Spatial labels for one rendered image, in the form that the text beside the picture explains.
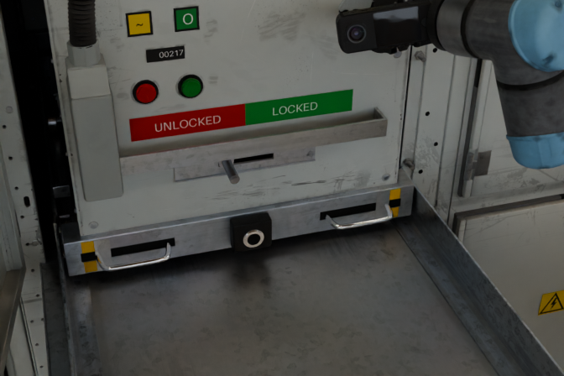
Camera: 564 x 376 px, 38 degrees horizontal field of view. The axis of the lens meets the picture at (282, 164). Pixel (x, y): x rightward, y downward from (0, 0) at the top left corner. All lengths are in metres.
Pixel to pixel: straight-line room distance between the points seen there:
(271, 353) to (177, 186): 0.27
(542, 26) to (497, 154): 0.60
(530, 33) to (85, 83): 0.49
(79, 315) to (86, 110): 0.34
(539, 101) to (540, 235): 0.71
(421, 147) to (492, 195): 0.19
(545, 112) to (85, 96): 0.51
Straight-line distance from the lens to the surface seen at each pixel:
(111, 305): 1.19
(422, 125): 1.33
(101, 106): 0.97
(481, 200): 1.48
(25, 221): 1.24
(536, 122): 0.90
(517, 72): 0.87
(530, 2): 0.86
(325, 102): 1.17
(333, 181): 1.25
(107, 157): 1.00
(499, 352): 1.14
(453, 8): 0.92
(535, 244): 1.58
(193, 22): 1.06
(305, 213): 1.25
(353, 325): 1.15
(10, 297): 1.25
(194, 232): 1.21
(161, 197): 1.18
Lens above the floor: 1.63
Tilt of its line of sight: 32 degrees down
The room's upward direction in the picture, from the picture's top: 1 degrees clockwise
